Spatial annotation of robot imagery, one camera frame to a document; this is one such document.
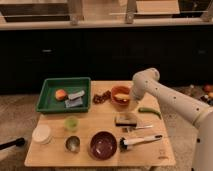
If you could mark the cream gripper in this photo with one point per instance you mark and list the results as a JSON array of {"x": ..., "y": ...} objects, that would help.
[{"x": 132, "y": 105}]

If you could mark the yellow banana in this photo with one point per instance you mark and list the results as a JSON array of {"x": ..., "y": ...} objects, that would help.
[{"x": 121, "y": 96}]

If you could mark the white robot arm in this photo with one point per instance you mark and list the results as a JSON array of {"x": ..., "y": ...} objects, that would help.
[{"x": 198, "y": 113}]

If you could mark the green chili pepper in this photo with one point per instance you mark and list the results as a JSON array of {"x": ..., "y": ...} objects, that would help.
[{"x": 149, "y": 110}]

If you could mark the brown black sponge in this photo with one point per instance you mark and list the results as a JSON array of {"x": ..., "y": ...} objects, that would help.
[{"x": 125, "y": 120}]

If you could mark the orange bowl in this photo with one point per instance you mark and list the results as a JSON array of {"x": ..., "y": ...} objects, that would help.
[{"x": 119, "y": 89}]

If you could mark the silver fork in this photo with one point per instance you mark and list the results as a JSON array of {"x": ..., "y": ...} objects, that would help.
[{"x": 129, "y": 129}]

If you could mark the wooden table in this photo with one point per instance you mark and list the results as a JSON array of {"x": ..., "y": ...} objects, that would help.
[{"x": 101, "y": 118}]

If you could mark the white black dish brush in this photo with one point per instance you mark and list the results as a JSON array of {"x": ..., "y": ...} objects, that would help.
[{"x": 125, "y": 143}]

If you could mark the dark maroon bowl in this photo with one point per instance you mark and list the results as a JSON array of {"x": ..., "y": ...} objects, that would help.
[{"x": 103, "y": 145}]

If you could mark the grey sponge block upper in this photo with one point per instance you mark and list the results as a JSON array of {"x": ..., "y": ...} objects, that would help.
[{"x": 73, "y": 96}]

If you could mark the grey sponge block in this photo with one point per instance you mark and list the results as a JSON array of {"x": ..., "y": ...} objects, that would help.
[
  {"x": 73, "y": 103},
  {"x": 73, "y": 96}
]

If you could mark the green plastic cup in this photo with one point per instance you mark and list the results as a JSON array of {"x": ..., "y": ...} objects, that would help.
[{"x": 71, "y": 123}]

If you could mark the grey sponge block lower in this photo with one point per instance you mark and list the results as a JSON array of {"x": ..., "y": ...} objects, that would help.
[{"x": 73, "y": 103}]

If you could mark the black cabinet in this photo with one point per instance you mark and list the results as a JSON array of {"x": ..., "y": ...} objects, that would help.
[{"x": 182, "y": 54}]

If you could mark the small metal cup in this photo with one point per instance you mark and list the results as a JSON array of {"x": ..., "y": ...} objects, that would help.
[{"x": 72, "y": 144}]

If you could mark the orange peach fruit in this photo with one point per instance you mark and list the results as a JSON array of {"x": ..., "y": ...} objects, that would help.
[{"x": 61, "y": 94}]

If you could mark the green plastic tray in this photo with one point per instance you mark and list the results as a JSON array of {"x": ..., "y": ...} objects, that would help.
[{"x": 47, "y": 102}]

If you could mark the black handle object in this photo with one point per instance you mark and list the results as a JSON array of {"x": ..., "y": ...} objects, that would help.
[{"x": 18, "y": 142}]

